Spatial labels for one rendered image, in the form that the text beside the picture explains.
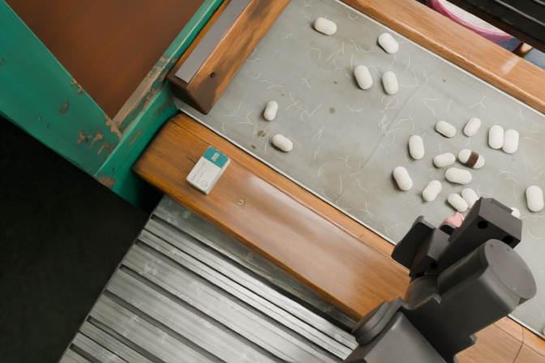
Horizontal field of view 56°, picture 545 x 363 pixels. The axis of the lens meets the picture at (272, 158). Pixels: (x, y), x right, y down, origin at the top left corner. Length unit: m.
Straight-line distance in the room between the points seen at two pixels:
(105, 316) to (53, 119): 0.39
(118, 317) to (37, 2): 0.52
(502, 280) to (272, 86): 0.49
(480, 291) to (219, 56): 0.45
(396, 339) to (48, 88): 0.38
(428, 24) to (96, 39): 0.52
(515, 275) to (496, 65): 0.46
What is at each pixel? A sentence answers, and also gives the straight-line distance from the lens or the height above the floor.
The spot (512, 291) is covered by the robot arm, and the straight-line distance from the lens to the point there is 0.47.
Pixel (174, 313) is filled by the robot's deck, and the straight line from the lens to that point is 0.83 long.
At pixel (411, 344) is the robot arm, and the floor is 1.04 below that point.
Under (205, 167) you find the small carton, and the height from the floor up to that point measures 0.78.
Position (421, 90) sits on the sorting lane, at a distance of 0.85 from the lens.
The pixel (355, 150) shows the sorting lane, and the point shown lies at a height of 0.74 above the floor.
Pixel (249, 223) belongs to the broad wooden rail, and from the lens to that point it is 0.73.
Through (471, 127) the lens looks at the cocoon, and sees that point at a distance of 0.83.
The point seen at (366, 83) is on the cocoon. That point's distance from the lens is 0.81.
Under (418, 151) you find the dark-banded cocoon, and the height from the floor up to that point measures 0.76.
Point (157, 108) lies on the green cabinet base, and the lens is 0.75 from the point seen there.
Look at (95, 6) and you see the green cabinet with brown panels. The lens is 0.55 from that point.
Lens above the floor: 1.49
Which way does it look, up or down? 74 degrees down
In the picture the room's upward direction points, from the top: 1 degrees counter-clockwise
